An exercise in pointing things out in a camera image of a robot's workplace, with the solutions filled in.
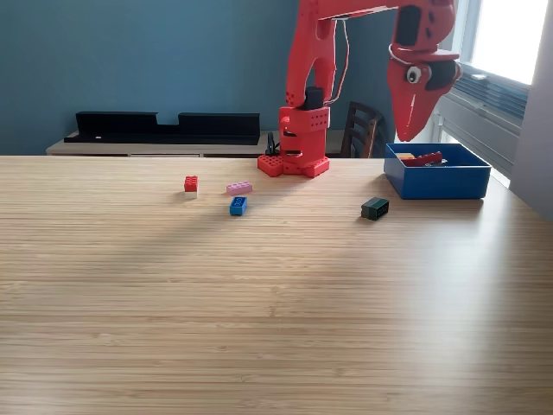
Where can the blue plastic bin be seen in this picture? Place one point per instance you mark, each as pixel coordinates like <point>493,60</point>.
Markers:
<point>445,183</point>

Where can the pink brick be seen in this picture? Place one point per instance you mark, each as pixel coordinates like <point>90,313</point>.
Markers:
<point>239,188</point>

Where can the dark wooden chair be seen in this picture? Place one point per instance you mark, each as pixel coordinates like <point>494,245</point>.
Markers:
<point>360,129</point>

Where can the white yellow red brick tower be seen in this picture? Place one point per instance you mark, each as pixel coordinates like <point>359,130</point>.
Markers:
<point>405,157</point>

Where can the grey wall heater unit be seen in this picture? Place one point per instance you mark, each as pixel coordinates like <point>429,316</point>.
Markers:
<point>484,112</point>

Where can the dark green brick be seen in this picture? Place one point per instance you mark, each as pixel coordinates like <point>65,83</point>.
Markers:
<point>375,209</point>

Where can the white window frame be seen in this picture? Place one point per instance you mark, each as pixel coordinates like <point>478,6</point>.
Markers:
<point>497,43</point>

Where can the red and white brick stack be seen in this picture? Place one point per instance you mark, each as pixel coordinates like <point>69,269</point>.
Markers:
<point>191,185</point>

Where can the pale wooden sideboard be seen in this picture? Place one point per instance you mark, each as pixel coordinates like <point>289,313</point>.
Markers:
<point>129,150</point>

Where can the small blue brick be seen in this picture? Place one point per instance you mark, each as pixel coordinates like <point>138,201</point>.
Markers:
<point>238,206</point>

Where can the black shelf unit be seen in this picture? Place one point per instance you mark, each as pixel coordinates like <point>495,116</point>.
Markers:
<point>129,129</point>

